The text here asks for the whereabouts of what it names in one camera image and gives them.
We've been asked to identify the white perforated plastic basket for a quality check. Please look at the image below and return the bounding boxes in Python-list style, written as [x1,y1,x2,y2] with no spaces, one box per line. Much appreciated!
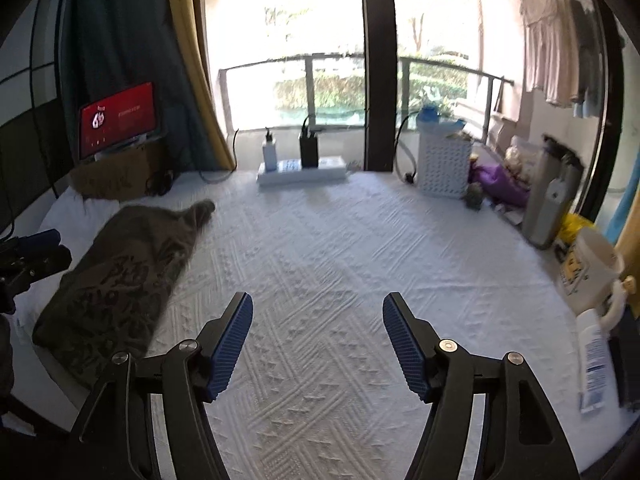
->
[417,130,473,198]

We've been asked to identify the white lotion tube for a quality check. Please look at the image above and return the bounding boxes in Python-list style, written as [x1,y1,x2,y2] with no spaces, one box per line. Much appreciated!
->
[575,307,613,415]

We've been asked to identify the dark grey printed t-shirt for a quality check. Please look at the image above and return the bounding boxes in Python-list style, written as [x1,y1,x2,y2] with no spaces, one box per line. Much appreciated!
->
[32,199,217,391]

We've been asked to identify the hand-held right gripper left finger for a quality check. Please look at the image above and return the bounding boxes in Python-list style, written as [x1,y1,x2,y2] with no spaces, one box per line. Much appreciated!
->
[67,291,254,480]

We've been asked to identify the teal curtain with yellow edge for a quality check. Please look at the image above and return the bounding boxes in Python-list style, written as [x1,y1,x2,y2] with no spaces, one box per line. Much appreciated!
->
[60,0,238,173]

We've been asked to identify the yellow packet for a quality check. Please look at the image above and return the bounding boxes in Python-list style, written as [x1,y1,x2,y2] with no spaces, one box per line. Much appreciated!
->
[555,212,598,263]

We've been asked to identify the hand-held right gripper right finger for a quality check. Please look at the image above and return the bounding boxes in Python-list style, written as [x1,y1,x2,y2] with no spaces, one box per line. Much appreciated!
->
[382,292,581,480]

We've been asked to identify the brown cardboard box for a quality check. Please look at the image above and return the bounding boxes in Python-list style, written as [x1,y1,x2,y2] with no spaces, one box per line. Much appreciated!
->
[70,140,173,201]

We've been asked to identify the black coiled cable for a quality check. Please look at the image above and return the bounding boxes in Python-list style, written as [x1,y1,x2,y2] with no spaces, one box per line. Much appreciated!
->
[146,170,176,196]

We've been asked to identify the white textured table cover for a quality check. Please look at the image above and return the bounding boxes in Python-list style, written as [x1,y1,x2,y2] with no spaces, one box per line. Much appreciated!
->
[10,169,621,480]

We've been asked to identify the clear plastic jar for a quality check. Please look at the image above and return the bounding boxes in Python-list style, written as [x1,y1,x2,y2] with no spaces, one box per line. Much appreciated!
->
[504,137,543,178]

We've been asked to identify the white mug with bear print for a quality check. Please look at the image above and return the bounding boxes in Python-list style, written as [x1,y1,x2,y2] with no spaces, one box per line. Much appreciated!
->
[557,230,628,331]

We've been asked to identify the white power strip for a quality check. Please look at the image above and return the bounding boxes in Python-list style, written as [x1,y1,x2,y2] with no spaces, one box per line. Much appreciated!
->
[256,156,351,187]

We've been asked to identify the hanging clothes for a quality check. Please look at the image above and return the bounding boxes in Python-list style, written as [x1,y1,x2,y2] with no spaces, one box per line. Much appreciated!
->
[519,0,608,109]

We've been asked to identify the balcony railing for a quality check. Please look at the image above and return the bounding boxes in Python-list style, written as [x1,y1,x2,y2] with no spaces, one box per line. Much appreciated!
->
[217,51,516,133]

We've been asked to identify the dark window post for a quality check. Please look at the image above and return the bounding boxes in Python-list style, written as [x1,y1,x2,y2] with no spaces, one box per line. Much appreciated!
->
[359,0,398,173]

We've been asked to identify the black cable with plug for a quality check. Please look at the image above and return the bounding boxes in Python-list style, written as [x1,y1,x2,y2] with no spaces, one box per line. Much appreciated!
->
[394,112,421,183]

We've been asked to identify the tablet with red screen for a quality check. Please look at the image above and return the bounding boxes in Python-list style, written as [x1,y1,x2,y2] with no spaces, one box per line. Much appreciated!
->
[78,81,168,162]

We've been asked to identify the stainless steel tumbler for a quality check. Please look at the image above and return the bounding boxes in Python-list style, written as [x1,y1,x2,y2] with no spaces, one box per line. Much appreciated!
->
[521,135,585,251]

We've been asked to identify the black charger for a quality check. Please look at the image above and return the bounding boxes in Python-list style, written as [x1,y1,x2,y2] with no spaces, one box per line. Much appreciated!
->
[299,131,320,168]

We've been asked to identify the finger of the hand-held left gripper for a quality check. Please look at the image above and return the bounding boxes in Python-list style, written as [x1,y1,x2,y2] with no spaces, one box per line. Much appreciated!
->
[20,246,72,281]
[17,229,62,257]

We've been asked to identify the purple cloth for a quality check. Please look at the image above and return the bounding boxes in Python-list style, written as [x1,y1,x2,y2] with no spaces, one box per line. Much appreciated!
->
[470,162,531,208]

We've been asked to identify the blue face mask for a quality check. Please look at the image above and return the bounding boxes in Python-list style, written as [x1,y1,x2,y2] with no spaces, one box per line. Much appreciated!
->
[416,105,467,136]

